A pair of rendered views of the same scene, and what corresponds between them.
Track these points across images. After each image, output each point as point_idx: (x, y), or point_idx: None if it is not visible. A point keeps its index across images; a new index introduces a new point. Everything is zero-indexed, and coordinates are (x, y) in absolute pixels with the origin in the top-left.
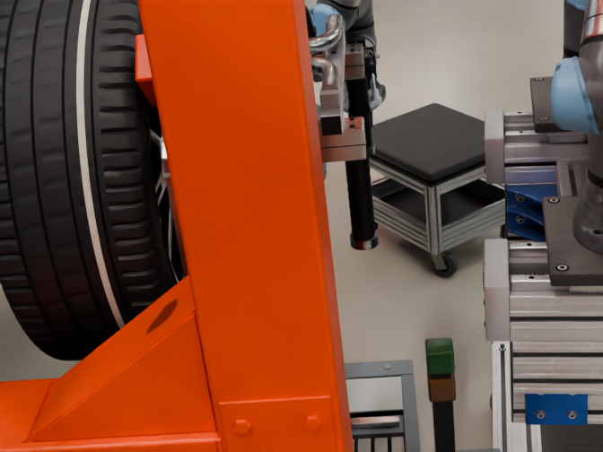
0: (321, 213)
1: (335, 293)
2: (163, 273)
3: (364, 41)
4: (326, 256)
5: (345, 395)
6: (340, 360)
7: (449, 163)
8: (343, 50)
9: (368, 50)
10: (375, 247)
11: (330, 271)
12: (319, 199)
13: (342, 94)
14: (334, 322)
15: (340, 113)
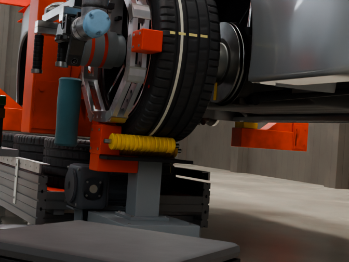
0: (30, 28)
1: (32, 64)
2: (98, 72)
3: (77, 13)
4: (29, 41)
5: (28, 99)
6: (28, 84)
7: (61, 222)
8: (63, 3)
9: (69, 15)
10: (31, 73)
11: (31, 51)
12: (31, 24)
13: (48, 13)
14: (28, 65)
15: (42, 15)
